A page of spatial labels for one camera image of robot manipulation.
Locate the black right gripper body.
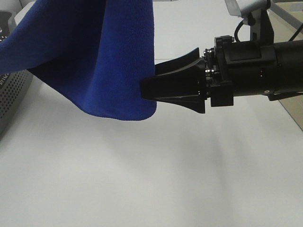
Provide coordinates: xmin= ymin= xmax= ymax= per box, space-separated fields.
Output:
xmin=205 ymin=36 xmax=303 ymax=107

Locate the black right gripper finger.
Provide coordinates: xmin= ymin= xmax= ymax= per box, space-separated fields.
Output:
xmin=140 ymin=58 xmax=205 ymax=114
xmin=155 ymin=48 xmax=200 ymax=75

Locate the blue microfibre towel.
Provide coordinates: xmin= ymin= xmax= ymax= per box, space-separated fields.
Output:
xmin=0 ymin=0 xmax=157 ymax=121

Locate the beige storage box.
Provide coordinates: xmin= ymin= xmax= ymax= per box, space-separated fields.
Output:
xmin=269 ymin=0 xmax=303 ymax=129

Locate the grey perforated plastic basket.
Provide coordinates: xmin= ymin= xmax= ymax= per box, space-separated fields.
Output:
xmin=0 ymin=10 xmax=33 ymax=134

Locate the black right camera cable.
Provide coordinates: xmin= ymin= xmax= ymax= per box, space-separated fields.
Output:
xmin=233 ymin=14 xmax=254 ymax=43

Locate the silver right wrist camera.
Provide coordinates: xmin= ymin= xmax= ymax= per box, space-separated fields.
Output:
xmin=225 ymin=0 xmax=274 ymax=45

